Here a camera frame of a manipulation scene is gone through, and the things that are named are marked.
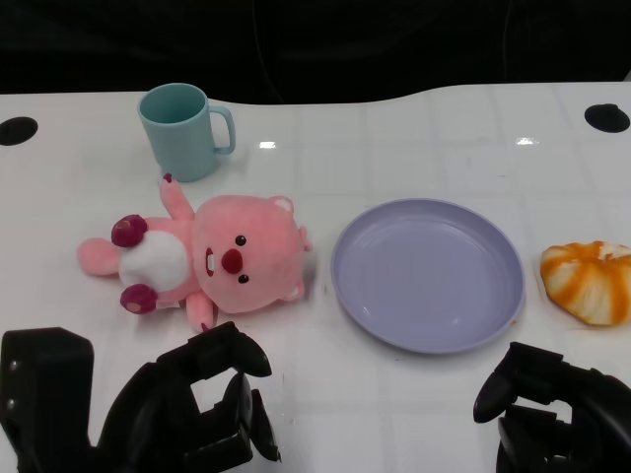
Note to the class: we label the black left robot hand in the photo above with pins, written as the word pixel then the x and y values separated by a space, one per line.
pixel 162 394

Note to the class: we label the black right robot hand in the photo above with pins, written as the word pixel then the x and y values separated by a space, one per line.
pixel 581 409

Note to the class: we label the pink plush beaver doll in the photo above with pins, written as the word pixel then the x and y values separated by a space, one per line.
pixel 246 256

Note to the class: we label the purple plastic plate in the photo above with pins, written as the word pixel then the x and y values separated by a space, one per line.
pixel 424 276

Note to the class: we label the orange and white bread toy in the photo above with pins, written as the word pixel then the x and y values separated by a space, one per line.
pixel 586 286

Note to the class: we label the teal plastic mug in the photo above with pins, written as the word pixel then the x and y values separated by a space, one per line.
pixel 182 148

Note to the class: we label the black backdrop cloth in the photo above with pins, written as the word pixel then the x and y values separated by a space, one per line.
pixel 345 44

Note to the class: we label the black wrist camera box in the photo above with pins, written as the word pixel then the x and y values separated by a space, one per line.
pixel 44 394

